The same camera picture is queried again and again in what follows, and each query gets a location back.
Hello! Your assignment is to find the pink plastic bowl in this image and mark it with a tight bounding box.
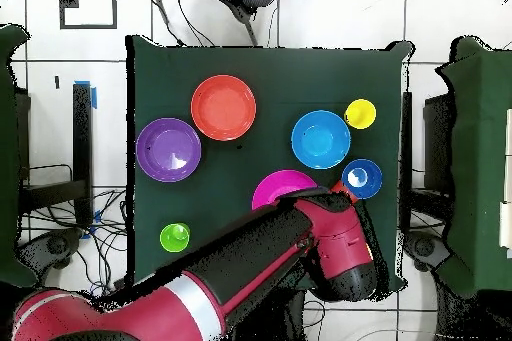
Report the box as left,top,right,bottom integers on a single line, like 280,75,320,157
251,169,319,211

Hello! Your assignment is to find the red-orange plastic cup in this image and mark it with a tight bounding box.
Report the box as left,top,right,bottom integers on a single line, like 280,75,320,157
330,179,360,204

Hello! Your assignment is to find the large shallow orange bowl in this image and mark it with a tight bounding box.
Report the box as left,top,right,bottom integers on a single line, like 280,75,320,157
190,74,258,143

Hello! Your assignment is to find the light blue plastic bowl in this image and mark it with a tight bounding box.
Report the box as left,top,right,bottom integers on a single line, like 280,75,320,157
290,109,352,171

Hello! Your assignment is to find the purple plastic bowl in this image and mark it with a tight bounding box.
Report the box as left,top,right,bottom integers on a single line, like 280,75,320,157
135,117,202,184

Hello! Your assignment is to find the green plastic cup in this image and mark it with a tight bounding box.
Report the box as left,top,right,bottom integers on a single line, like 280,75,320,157
159,222,192,254

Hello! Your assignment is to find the dark green tablecloth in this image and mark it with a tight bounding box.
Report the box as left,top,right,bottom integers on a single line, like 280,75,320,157
125,34,413,291

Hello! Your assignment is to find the small dark blue bowl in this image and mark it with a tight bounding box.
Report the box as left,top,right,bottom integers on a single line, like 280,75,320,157
340,158,384,201

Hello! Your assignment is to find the lemon yellow plastic cup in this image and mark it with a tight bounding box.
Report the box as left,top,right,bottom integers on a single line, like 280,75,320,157
344,98,378,131

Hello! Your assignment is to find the blue tape strip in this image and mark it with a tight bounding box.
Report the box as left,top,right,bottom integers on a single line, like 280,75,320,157
74,80,98,111

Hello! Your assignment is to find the grey chair base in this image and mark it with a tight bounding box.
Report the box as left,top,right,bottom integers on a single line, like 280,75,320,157
403,230,453,272

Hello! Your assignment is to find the black chair base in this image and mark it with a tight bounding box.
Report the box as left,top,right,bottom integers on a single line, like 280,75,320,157
15,228,83,278

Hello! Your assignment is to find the green cloth side table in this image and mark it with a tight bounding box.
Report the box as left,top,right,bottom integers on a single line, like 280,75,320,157
0,23,39,288
435,35,512,300

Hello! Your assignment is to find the tangle of floor cables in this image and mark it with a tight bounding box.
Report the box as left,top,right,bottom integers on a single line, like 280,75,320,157
19,186,131,298

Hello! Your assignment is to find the black stand frame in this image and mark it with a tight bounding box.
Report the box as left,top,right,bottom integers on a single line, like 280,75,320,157
17,82,95,227
400,90,455,198

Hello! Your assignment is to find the black square frame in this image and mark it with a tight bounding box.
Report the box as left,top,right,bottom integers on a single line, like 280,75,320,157
58,0,118,31

